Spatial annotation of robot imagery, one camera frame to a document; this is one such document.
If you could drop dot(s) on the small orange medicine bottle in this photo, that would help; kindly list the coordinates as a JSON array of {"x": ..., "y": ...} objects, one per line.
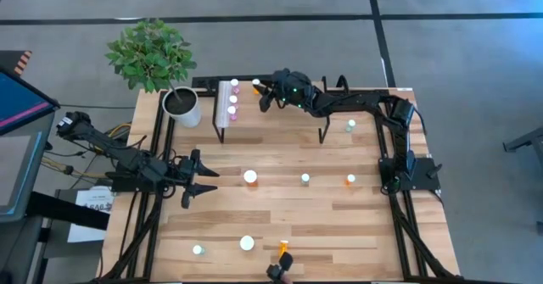
[
  {"x": 255, "y": 83},
  {"x": 283, "y": 247},
  {"x": 350, "y": 179}
]

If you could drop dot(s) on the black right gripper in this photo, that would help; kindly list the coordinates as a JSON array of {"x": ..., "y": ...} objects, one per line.
[{"x": 292, "y": 89}]

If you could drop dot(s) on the black orange striped panel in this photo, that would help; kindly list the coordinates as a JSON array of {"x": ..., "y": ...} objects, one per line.
[{"x": 12, "y": 61}]

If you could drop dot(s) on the grey metal furniture leg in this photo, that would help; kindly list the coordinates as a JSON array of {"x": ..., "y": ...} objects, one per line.
[{"x": 524, "y": 142}]

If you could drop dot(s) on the teal medicine bottle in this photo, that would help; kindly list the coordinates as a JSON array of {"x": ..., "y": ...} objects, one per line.
[
  {"x": 305, "y": 178},
  {"x": 198, "y": 249},
  {"x": 350, "y": 125}
]

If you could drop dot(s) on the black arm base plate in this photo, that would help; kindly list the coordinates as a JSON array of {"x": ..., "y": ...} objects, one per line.
[
  {"x": 424, "y": 178},
  {"x": 116, "y": 185}
]

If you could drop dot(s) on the green leafy plant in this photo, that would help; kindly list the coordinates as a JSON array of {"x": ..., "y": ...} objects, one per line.
[{"x": 148, "y": 55}]

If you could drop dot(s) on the black aluminium table frame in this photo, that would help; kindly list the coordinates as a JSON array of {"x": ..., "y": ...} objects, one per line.
[
  {"x": 403, "y": 233},
  {"x": 148, "y": 233}
]

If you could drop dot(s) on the white paper sheet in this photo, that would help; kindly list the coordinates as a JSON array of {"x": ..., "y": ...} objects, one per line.
[{"x": 91, "y": 224}]

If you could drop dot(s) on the white ribbed plastic panel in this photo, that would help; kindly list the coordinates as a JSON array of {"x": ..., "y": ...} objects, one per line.
[{"x": 222, "y": 106}]

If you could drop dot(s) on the wooden shelf with black frame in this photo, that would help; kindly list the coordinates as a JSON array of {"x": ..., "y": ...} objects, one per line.
[{"x": 275, "y": 118}]

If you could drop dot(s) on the white round plant pot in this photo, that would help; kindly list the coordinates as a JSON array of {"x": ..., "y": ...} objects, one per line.
[{"x": 193, "y": 116}]

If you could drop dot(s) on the large orange medicine bottle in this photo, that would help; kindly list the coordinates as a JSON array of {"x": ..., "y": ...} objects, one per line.
[
  {"x": 247, "y": 243},
  {"x": 250, "y": 177}
]

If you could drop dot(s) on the black aluminium crossbar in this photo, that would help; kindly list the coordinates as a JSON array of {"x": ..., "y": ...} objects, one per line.
[{"x": 203, "y": 81}]

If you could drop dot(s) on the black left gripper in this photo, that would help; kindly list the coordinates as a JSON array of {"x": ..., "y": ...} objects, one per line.
[{"x": 188, "y": 176}]

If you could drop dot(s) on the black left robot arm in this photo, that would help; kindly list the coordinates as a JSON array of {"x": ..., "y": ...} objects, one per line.
[{"x": 106, "y": 146}]

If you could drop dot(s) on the blue screen monitor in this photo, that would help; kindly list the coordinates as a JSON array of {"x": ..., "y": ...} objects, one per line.
[{"x": 21, "y": 101}]

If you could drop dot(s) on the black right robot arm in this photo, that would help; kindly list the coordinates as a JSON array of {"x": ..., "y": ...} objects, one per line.
[{"x": 360, "y": 101}]

